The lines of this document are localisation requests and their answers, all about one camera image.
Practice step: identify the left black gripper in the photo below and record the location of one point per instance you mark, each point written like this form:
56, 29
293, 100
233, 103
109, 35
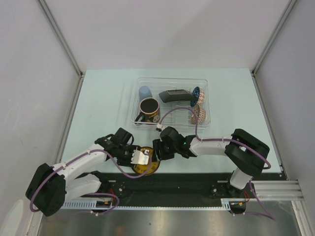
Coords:
127, 162

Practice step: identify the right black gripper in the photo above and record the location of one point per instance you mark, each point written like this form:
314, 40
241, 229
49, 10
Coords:
157, 144

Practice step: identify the round yellow black saucer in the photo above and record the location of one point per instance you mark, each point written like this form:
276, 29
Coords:
151, 169

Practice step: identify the red mug black handle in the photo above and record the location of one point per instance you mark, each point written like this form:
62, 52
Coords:
149, 111

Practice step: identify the white wire dish rack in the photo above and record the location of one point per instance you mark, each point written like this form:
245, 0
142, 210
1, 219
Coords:
158, 85

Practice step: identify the black square floral plate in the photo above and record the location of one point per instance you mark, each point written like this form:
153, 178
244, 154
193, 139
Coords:
176, 95

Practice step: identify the light blue cup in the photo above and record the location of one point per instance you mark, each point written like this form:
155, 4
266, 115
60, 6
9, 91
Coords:
144, 92

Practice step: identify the blue triangle pattern bowl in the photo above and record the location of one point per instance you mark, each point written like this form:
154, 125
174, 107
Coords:
200, 95

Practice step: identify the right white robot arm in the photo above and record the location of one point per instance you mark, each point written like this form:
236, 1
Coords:
248, 153

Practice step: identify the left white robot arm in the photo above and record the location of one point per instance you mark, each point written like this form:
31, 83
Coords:
52, 186

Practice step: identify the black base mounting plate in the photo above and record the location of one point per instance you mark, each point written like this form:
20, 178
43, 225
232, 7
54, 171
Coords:
168, 190

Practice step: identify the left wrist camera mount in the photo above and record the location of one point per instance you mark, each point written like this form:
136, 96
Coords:
141, 157

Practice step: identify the aluminium frame rail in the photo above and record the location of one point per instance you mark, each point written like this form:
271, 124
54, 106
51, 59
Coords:
278, 190

